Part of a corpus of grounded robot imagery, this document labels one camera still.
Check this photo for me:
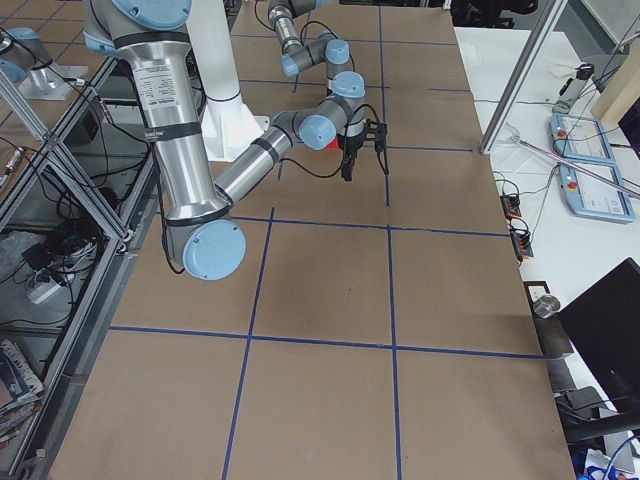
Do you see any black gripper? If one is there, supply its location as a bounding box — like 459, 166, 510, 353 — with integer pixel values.
340, 119, 388, 181

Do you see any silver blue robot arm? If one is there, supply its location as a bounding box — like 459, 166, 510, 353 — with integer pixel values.
267, 0, 355, 94
84, 1, 388, 281

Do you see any upper teach pendant tablet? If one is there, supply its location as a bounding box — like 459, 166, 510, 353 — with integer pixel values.
549, 113, 615, 164

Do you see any teach pendant tablet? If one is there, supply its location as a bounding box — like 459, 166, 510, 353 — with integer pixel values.
559, 162, 636, 224
549, 113, 615, 164

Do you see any lower teach pendant tablet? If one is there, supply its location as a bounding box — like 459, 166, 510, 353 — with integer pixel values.
559, 162, 636, 224

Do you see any small metal cup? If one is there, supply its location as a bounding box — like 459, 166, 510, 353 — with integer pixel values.
532, 293, 561, 319

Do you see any black monitor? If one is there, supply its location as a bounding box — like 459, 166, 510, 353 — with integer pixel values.
559, 258, 639, 412

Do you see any white power strip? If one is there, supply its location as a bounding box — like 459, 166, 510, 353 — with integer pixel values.
26, 280, 67, 305

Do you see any stack of magazines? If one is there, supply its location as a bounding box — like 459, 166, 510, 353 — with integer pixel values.
1, 338, 44, 448

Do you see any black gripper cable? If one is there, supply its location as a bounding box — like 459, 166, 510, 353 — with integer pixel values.
282, 103, 391, 177

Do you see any white pedestal column base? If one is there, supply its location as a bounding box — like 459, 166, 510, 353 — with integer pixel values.
187, 0, 270, 162

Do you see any aluminium frame post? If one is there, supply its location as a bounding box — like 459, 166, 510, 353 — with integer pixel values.
480, 0, 568, 154

